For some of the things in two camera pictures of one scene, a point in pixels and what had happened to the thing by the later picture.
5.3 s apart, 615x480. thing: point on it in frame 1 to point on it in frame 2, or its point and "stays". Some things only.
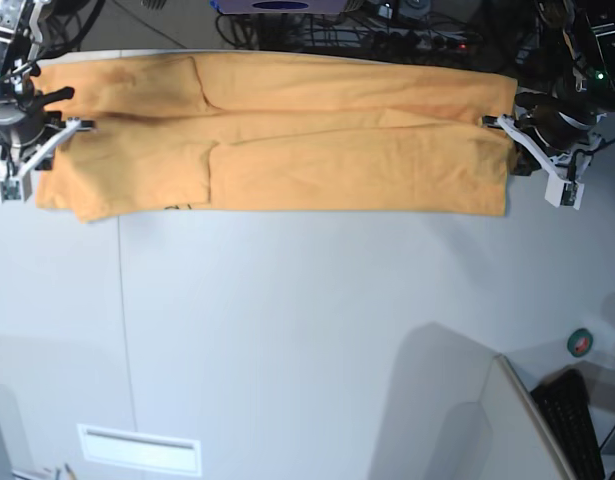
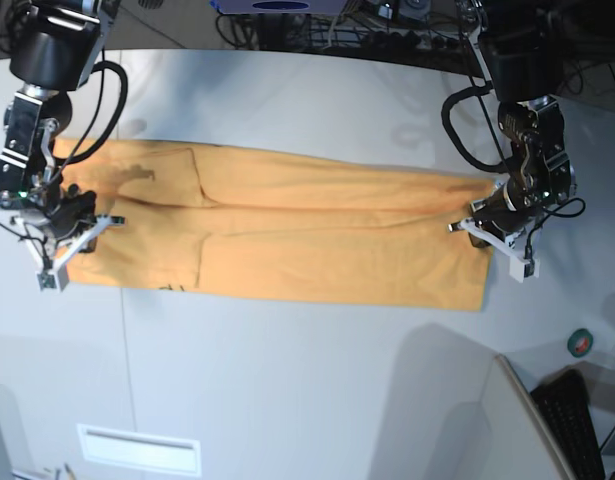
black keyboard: (563, 400) stays
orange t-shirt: (264, 132) to (277, 222)
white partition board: (523, 446) stays
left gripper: (21, 132) to (57, 227)
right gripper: (557, 131) to (503, 218)
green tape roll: (580, 342) stays
